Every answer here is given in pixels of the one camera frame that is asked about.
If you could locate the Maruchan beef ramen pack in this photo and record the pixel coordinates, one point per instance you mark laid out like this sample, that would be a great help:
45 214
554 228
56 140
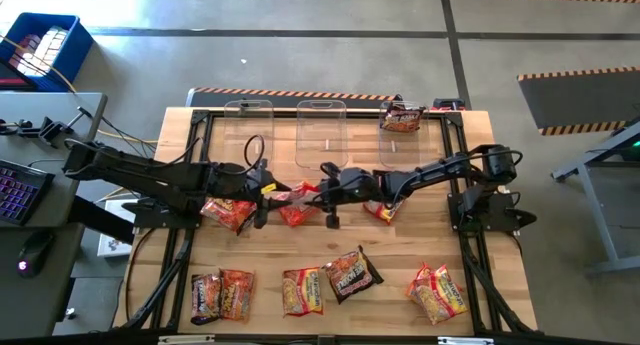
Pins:
302 190
382 212
302 292
442 297

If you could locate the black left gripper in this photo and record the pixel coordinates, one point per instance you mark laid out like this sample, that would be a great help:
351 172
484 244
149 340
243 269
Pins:
247 182

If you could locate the gray metal cart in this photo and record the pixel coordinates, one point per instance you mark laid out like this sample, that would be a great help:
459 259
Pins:
597 215

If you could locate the gray desk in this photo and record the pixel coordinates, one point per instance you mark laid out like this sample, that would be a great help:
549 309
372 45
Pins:
30 305

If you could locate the black computer mouse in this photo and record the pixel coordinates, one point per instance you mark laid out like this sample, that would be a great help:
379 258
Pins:
34 255

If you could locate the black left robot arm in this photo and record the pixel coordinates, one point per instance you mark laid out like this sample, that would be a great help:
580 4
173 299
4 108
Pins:
150 172

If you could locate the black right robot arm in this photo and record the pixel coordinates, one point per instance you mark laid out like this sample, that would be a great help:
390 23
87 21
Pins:
440 170

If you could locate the white cardboard box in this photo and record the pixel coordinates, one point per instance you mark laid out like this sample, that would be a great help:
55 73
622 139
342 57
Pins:
112 245

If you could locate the black device green light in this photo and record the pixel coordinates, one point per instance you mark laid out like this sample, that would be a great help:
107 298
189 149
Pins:
635 147

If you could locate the black aluminium table frame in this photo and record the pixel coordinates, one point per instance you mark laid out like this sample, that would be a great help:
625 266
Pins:
285 113

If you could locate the clear plastic bin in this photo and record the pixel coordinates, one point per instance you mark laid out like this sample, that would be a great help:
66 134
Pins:
320 145
235 150
405 152

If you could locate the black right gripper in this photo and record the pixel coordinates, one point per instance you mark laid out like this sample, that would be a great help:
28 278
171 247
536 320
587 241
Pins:
355 185

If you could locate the black desk clamp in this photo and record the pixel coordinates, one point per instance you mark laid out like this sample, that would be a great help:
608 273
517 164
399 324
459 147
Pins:
50 130

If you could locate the backlit keyboard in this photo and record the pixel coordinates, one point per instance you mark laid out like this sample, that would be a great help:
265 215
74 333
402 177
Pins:
20 192

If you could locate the white red packs stack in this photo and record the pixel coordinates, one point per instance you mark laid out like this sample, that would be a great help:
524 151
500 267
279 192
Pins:
45 47

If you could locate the black red small device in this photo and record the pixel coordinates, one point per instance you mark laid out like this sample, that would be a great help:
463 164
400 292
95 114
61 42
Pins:
448 104

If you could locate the blue plastic crate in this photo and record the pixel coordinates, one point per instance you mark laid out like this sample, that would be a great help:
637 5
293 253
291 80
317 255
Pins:
75 50

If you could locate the silver metal bracket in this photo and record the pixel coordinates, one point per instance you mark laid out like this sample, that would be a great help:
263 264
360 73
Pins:
185 340
465 341

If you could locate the black slanted bar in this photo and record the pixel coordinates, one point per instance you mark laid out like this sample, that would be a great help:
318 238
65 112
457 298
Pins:
100 220

